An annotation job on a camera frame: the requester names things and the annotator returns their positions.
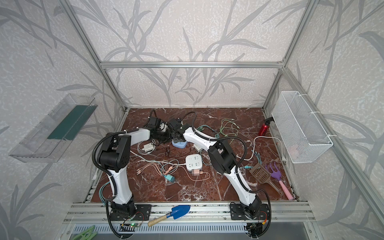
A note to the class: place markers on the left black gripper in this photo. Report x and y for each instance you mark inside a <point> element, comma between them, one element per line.
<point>162,135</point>

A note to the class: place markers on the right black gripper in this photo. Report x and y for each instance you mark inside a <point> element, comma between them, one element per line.
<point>173,126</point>

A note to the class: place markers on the small white charger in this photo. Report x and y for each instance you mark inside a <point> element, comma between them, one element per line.
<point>148,148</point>

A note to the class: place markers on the white power strip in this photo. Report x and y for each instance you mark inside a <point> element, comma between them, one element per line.
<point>194,162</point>

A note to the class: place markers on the teal plug adapter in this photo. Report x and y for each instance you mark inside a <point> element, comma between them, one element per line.
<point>170,178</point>

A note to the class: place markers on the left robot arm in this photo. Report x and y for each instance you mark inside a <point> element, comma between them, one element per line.
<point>111,155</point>

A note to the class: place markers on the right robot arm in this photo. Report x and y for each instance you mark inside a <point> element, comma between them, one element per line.
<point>224,161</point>

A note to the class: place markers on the blue power strip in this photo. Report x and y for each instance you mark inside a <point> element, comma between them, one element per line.
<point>180,145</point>

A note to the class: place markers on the blue toy shovel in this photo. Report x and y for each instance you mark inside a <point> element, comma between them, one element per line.
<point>176,212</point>

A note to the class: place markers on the red spray bottle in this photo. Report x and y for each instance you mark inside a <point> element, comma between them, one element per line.
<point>265,126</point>

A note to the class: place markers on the brown toy sieve scoop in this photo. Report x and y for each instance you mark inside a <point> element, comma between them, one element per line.
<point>264,177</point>

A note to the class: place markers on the purple plastic toy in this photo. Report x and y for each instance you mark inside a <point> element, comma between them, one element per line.
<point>276,174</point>

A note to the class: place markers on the green plastic clip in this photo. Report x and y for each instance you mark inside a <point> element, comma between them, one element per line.
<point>87,234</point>

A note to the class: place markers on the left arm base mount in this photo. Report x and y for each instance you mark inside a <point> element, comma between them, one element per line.
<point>139,212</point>

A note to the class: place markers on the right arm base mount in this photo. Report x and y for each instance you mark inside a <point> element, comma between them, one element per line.
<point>240,212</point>

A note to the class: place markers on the clear plastic wall tray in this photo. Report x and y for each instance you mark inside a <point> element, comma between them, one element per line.
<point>48,141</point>

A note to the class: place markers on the white wire mesh basket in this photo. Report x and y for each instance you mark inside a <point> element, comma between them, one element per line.
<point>302,133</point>

